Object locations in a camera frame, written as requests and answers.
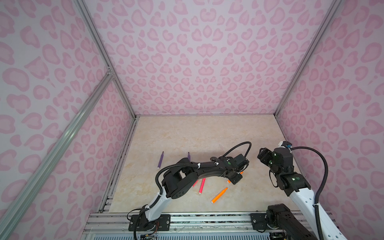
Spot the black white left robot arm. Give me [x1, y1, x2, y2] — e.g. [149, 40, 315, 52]
[141, 154, 249, 223]

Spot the pink highlighter pen right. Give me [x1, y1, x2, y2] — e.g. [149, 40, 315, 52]
[199, 178, 206, 194]

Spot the aluminium front rail frame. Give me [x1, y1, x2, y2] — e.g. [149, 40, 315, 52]
[81, 212, 292, 240]

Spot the purple marker pen left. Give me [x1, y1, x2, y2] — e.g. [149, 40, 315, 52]
[157, 151, 164, 169]

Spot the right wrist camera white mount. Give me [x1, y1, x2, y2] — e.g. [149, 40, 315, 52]
[279, 141, 292, 149]

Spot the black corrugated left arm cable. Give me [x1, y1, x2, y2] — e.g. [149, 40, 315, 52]
[132, 141, 252, 238]

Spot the diagonal aluminium wall strut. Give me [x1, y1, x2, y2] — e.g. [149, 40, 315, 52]
[1, 74, 114, 240]

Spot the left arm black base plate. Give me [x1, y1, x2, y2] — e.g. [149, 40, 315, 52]
[129, 214, 171, 232]

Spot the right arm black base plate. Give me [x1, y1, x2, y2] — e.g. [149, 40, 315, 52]
[250, 212, 297, 233]

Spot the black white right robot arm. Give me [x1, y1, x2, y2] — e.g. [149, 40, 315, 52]
[258, 142, 346, 240]

